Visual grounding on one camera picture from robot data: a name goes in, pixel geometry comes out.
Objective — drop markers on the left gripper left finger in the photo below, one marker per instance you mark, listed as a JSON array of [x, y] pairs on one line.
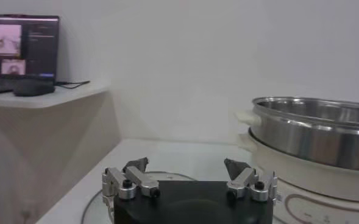
[[136, 179]]

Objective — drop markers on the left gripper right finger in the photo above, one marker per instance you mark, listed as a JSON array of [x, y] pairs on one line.
[[243, 179]]

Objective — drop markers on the stainless steel steamer basket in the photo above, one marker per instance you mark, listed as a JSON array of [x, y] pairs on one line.
[[313, 137]]

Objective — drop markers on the cream electric cooker base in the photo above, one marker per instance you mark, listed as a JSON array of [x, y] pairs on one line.
[[313, 188]]

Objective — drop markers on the white side desk with laptop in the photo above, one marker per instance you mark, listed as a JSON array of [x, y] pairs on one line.
[[45, 137]]

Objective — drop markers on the black computer mouse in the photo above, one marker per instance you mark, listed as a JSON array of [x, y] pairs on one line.
[[34, 88]]

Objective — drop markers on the black open laptop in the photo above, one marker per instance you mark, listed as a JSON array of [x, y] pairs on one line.
[[39, 45]]

